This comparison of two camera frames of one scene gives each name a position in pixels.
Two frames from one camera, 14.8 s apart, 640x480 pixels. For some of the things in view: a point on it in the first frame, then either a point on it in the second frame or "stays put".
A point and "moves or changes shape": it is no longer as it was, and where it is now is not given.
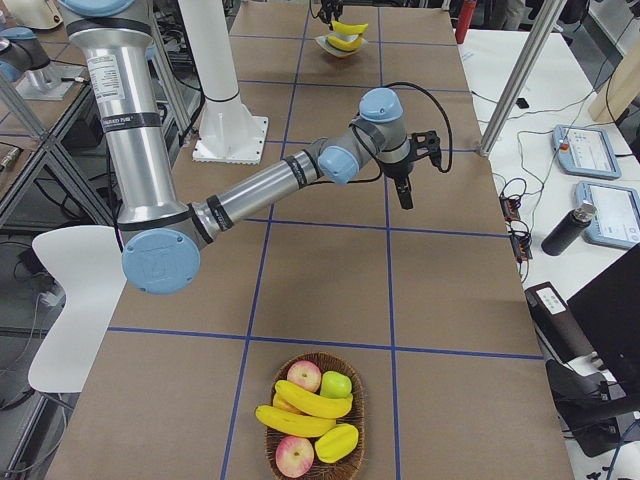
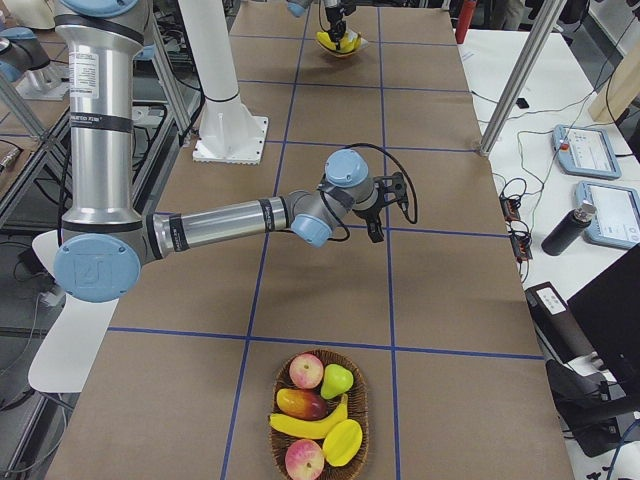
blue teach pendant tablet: x=586 y=152 stays put
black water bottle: x=569 y=229 stays put
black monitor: x=608 y=309 stays put
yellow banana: x=292 y=424 moves or changes shape
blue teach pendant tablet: x=617 y=220 stays put
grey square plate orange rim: x=324 y=43 stays put
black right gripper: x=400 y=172 → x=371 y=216
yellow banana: x=312 y=403 → x=350 y=45
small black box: x=522 y=103 stays put
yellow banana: x=348 y=28 → x=325 y=39
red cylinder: x=465 y=16 stays put
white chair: x=88 y=264 stays put
